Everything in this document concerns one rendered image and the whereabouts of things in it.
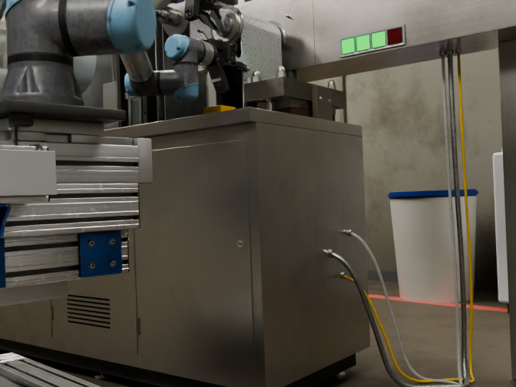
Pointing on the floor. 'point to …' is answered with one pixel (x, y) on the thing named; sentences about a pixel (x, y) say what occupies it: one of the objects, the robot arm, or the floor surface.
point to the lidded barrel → (431, 243)
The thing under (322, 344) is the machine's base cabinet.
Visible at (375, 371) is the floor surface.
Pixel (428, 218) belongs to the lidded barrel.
